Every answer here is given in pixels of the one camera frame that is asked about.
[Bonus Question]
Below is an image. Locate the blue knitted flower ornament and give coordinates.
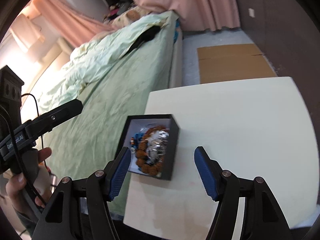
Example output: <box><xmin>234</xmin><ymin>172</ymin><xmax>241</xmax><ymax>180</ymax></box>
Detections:
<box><xmin>130</xmin><ymin>133</ymin><xmax>144</xmax><ymax>153</ymax></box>

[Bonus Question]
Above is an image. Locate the white low table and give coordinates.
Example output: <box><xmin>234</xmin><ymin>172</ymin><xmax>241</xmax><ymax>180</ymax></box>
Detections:
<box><xmin>124</xmin><ymin>77</ymin><xmax>319</xmax><ymax>239</ymax></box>

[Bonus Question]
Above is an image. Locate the light green crumpled duvet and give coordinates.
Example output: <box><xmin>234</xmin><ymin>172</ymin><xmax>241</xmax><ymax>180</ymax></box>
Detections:
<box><xmin>37</xmin><ymin>12</ymin><xmax>169</xmax><ymax>113</ymax></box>

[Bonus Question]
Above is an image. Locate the bed with green sheet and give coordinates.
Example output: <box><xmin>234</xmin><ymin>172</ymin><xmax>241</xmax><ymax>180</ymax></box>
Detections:
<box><xmin>37</xmin><ymin>10</ymin><xmax>185</xmax><ymax>217</ymax></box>

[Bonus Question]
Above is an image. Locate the person's left hand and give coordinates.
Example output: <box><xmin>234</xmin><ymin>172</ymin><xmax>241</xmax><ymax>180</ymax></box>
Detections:
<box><xmin>6</xmin><ymin>147</ymin><xmax>52</xmax><ymax>217</ymax></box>

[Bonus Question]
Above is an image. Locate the silver rhinestone hair clip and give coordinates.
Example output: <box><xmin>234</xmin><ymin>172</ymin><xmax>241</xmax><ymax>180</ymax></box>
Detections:
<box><xmin>146</xmin><ymin>130</ymin><xmax>169</xmax><ymax>164</ymax></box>

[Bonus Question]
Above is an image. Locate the silver hoop bangle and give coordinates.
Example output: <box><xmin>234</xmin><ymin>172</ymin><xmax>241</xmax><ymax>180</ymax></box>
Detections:
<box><xmin>139</xmin><ymin>123</ymin><xmax>167</xmax><ymax>134</ymax></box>

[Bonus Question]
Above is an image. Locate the brown flat cardboard sheet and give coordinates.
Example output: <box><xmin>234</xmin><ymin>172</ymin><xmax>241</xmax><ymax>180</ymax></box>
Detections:
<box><xmin>197</xmin><ymin>43</ymin><xmax>276</xmax><ymax>84</ymax></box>

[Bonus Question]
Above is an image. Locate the beige padded headboard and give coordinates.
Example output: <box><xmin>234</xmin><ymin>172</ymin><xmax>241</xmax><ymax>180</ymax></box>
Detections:
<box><xmin>9</xmin><ymin>14</ymin><xmax>60</xmax><ymax>62</ymax></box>

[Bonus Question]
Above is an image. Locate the black square jewelry box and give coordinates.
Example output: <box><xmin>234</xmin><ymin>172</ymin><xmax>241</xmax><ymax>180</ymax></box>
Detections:
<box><xmin>116</xmin><ymin>114</ymin><xmax>180</xmax><ymax>180</ymax></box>

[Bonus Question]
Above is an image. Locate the white wall socket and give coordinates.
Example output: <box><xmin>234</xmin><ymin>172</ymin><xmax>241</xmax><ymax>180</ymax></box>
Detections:
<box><xmin>248</xmin><ymin>8</ymin><xmax>255</xmax><ymax>18</ymax></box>

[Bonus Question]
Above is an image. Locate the pink right curtain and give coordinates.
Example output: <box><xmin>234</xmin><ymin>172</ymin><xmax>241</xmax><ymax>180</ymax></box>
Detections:
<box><xmin>134</xmin><ymin>0</ymin><xmax>240</xmax><ymax>31</ymax></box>

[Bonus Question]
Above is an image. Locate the pink curtain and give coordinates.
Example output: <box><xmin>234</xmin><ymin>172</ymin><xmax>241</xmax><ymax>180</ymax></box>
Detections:
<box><xmin>134</xmin><ymin>0</ymin><xmax>240</xmax><ymax>31</ymax></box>
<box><xmin>32</xmin><ymin>0</ymin><xmax>119</xmax><ymax>47</ymax></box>

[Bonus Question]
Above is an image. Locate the pink left curtain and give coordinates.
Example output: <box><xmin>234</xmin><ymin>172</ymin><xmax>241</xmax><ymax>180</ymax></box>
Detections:
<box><xmin>32</xmin><ymin>0</ymin><xmax>119</xmax><ymax>47</ymax></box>

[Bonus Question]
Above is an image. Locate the black cable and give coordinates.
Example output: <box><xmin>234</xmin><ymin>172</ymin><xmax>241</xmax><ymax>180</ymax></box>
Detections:
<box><xmin>0</xmin><ymin>93</ymin><xmax>48</xmax><ymax>218</ymax></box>

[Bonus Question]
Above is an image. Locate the cartoon print pillow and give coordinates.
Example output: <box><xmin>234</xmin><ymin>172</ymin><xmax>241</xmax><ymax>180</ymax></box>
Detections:
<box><xmin>111</xmin><ymin>6</ymin><xmax>151</xmax><ymax>29</ymax></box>

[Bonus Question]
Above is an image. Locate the brown rudraksha bead bracelet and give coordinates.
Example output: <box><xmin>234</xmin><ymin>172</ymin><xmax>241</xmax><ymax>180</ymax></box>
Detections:
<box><xmin>134</xmin><ymin>125</ymin><xmax>171</xmax><ymax>177</ymax></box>

